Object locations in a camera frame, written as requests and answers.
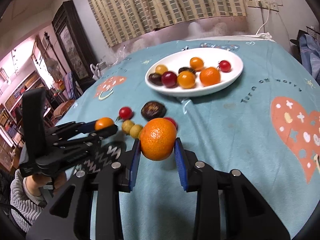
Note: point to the large bumpy mandarin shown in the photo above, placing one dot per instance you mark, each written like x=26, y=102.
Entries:
x=158, y=139

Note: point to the person's left hand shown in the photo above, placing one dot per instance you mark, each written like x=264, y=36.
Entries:
x=40, y=183

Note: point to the red cherry tomato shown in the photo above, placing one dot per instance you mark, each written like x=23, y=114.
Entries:
x=173, y=122
x=125, y=112
x=224, y=65

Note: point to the small dark water chestnut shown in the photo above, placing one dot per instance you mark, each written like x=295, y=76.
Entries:
x=187, y=69
x=155, y=78

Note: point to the wooden bookshelf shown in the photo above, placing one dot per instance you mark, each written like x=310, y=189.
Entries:
x=15, y=100

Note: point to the standing fan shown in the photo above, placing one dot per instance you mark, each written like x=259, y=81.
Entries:
x=53, y=66

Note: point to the striped beige curtain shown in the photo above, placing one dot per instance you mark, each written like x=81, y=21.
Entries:
x=162, y=5

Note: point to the blue clothes pile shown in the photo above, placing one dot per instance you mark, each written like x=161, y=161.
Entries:
x=311, y=52

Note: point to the hanging blue cloth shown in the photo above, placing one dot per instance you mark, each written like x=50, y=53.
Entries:
x=68, y=82

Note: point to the tan longan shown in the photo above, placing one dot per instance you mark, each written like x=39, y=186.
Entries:
x=127, y=127
x=136, y=131

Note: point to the black hat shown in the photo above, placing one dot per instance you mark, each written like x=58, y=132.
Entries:
x=295, y=43

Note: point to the teal printed tablecloth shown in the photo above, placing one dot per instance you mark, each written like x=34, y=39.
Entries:
x=225, y=135

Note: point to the white oval plate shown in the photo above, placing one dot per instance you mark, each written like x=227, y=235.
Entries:
x=175, y=58

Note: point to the large dark water chestnut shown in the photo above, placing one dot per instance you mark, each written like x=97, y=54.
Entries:
x=153, y=110

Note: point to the smooth small orange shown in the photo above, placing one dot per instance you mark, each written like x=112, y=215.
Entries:
x=104, y=123
x=196, y=63

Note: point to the clear plastic wrap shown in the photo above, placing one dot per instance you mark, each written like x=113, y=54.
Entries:
x=123, y=52

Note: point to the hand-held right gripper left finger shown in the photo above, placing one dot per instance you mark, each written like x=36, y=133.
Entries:
x=133, y=165

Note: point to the white cloth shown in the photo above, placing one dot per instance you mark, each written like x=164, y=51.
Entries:
x=265, y=36

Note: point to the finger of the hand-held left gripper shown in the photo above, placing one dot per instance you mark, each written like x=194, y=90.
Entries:
x=75, y=128
x=105, y=133

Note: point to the brown cushion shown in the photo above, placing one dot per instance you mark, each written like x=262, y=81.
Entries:
x=63, y=108

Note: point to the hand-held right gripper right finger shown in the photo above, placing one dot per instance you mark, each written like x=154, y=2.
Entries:
x=181, y=165

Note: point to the white wall socket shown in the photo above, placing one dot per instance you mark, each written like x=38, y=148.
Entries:
x=252, y=2

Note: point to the dark red plum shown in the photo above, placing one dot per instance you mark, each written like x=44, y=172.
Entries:
x=169, y=79

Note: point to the black floor stand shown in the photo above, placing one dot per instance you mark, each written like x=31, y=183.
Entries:
x=47, y=40

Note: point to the person's left forearm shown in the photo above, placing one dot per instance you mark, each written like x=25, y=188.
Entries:
x=22, y=202

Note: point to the yellow-green citrus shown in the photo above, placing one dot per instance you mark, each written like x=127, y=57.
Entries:
x=161, y=69

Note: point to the yellow-orange citrus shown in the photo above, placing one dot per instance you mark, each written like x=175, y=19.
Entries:
x=186, y=79

